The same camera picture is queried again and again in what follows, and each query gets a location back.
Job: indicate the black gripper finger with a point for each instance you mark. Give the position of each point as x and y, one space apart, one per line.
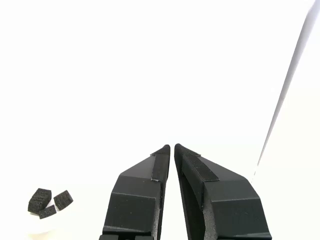
230 207
135 200

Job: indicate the black foam cube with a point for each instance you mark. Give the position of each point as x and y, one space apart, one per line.
39 198
63 199
47 212

